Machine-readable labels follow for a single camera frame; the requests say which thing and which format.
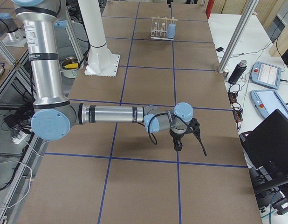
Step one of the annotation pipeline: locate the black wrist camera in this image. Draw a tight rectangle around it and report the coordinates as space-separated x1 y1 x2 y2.
189 118 200 134

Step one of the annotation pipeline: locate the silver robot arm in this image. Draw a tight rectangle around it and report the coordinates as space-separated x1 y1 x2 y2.
14 0 199 151

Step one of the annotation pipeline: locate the white pot with banana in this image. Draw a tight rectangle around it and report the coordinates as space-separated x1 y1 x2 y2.
60 56 79 79

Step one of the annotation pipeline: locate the white power strip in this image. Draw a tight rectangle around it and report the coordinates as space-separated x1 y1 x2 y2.
12 131 28 145

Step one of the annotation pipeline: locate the small black adapter box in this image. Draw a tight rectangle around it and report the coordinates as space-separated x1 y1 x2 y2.
216 47 224 52

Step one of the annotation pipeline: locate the blue teach pendant near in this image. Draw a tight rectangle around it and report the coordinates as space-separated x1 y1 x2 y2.
250 90 288 119

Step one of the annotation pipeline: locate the blue teach pendant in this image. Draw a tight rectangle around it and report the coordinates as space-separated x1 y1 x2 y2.
251 61 281 90
250 90 288 119

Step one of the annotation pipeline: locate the light blue plastic cup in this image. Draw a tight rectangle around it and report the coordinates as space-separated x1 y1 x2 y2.
166 23 176 39

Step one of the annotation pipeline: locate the black water bottle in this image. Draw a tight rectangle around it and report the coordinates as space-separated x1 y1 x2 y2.
228 60 247 84

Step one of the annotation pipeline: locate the white wire cup holder rack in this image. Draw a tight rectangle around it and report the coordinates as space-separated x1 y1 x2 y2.
150 17 178 41

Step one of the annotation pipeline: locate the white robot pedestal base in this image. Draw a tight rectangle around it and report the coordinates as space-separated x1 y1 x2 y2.
78 0 120 77

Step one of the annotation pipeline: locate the aluminium frame structure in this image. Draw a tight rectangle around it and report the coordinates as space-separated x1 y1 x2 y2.
217 0 259 73

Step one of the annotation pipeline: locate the black laptop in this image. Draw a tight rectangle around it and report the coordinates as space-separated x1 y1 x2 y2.
240 109 288 196

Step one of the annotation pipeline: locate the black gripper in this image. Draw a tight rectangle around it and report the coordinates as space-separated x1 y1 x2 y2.
169 129 184 151

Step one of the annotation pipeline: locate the black camera cable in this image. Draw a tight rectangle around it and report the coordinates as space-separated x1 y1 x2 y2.
147 106 208 157

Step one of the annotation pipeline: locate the blue teach pendant far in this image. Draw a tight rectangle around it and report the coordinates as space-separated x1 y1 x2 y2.
251 61 281 90

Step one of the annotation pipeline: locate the orange black usb hub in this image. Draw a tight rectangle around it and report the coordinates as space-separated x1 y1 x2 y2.
228 92 243 122

